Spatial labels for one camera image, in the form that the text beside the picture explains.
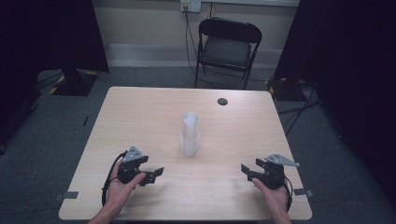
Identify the white wall socket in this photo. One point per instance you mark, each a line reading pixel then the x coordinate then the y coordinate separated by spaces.
pixel 190 5

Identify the black folding chair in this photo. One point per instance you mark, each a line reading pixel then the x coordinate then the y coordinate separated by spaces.
pixel 225 53

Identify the black stand base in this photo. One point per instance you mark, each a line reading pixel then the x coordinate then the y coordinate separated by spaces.
pixel 285 90
pixel 74 84

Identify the stack of clear cups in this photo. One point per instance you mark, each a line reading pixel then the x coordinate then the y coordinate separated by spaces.
pixel 190 137

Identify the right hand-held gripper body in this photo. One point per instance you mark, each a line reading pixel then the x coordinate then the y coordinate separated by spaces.
pixel 274 175

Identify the person's right hand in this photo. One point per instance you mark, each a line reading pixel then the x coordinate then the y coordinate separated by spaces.
pixel 277 200

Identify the grey tape strip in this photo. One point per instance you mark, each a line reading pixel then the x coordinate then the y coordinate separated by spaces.
pixel 67 195
pixel 302 192

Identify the dark curtain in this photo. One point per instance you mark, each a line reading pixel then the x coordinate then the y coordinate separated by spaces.
pixel 46 37
pixel 342 62

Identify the person's left hand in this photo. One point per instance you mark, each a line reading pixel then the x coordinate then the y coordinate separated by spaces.
pixel 116 193

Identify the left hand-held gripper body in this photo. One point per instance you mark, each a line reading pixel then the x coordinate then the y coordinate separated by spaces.
pixel 132 165

